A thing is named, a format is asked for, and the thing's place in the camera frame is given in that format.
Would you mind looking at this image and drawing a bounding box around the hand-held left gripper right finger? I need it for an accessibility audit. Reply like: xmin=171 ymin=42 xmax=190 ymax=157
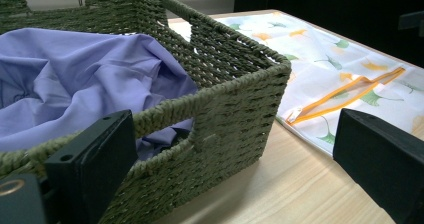
xmin=332 ymin=108 xmax=424 ymax=224

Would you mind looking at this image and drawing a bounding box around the white leaf print laundry bag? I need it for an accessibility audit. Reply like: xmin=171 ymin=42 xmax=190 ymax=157
xmin=168 ymin=10 xmax=424 ymax=158

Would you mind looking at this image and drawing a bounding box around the purple shirt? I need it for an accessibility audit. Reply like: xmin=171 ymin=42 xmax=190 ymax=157
xmin=0 ymin=27 xmax=199 ymax=162

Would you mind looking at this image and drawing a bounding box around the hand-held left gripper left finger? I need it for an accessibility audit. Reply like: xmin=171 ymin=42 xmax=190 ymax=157
xmin=44 ymin=109 xmax=139 ymax=224

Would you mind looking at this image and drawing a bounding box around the green woven basket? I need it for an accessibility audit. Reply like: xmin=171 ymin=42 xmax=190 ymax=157
xmin=0 ymin=0 xmax=293 ymax=224

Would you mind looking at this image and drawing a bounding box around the dark bracket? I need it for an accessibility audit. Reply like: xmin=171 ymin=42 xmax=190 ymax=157
xmin=397 ymin=10 xmax=424 ymax=38

